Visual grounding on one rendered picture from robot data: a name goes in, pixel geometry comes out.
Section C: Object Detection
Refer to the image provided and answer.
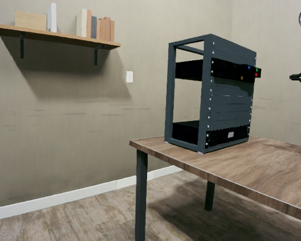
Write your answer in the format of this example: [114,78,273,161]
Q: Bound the dark grey server rack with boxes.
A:
[164,33,261,154]

